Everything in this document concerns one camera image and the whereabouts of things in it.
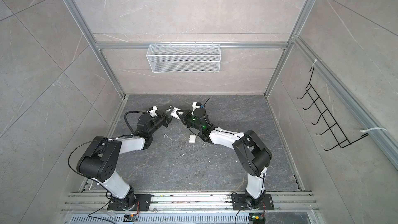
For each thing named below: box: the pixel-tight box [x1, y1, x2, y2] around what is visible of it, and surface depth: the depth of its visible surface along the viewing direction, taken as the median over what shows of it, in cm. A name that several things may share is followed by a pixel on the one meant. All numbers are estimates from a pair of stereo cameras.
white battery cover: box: [189, 134, 196, 144], surface depth 97 cm
